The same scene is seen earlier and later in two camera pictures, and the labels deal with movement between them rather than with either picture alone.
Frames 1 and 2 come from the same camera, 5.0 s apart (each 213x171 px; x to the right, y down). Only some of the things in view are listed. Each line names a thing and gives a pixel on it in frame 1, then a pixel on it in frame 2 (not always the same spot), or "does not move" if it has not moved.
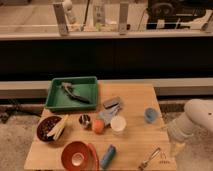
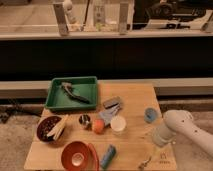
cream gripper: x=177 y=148 → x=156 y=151
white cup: x=118 y=125 does not move
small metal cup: x=84 y=120 does not move
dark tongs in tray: x=67 y=86 does not move
